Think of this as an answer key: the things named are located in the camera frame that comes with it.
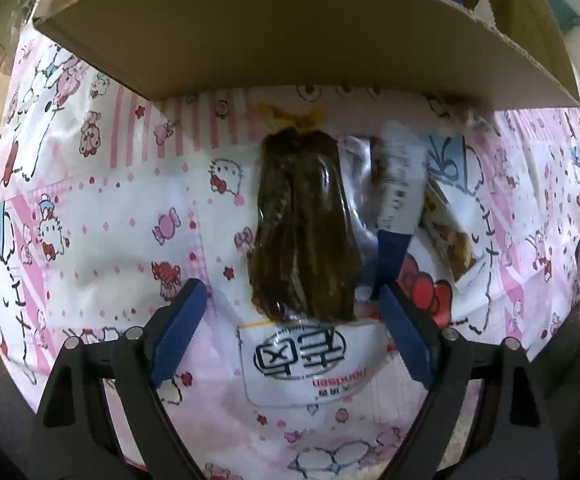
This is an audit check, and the dark seaweed snack packet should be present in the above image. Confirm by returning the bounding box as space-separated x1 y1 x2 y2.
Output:
248 128 362 322

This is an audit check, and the teal right side cushion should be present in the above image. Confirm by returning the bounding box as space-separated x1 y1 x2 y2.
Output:
546 0 580 35

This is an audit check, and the brown cookie snack packet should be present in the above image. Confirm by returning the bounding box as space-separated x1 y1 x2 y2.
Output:
421 179 484 292

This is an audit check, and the white blue snack packet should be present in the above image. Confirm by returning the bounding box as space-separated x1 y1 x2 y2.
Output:
339 122 428 304

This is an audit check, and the pink Hello Kitty bedsheet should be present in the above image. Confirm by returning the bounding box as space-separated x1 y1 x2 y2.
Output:
0 29 580 479

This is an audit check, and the brown cardboard box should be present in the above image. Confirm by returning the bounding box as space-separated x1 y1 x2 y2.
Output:
33 0 576 110

